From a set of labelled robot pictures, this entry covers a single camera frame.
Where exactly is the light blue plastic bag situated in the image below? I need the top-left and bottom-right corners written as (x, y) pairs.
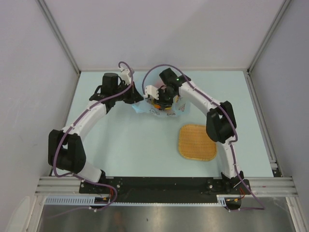
top-left (131, 67), bottom-right (193, 118)

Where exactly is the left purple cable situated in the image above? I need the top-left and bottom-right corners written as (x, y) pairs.
top-left (45, 61), bottom-right (136, 219)

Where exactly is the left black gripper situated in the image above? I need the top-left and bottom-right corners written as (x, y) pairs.
top-left (112, 81), bottom-right (143, 104)

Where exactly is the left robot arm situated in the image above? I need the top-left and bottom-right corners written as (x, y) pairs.
top-left (48, 69), bottom-right (143, 193)

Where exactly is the white slotted cable duct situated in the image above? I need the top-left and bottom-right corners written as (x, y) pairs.
top-left (44, 195), bottom-right (226, 207)

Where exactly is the aluminium frame rail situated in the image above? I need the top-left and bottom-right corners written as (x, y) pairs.
top-left (35, 176), bottom-right (298, 197)

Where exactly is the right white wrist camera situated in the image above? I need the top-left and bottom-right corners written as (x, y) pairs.
top-left (143, 85), bottom-right (159, 100)

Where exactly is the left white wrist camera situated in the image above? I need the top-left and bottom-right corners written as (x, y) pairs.
top-left (119, 68), bottom-right (132, 85)

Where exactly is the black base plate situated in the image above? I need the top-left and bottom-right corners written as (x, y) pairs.
top-left (79, 176), bottom-right (252, 203)

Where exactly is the woven bamboo tray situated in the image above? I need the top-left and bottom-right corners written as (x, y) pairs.
top-left (178, 124), bottom-right (217, 161)

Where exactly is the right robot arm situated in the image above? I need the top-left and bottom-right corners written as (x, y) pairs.
top-left (158, 68), bottom-right (244, 194)

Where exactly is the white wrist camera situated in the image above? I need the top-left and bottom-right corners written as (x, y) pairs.
top-left (143, 85), bottom-right (159, 100)
top-left (119, 68), bottom-right (132, 85)

